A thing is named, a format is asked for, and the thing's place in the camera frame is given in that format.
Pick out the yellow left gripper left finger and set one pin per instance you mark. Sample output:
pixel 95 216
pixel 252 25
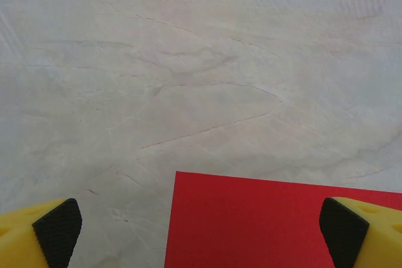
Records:
pixel 37 239

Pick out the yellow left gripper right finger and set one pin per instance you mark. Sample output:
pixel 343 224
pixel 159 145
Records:
pixel 370 236

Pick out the red paper sheet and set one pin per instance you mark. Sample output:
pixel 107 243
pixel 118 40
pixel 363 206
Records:
pixel 251 217

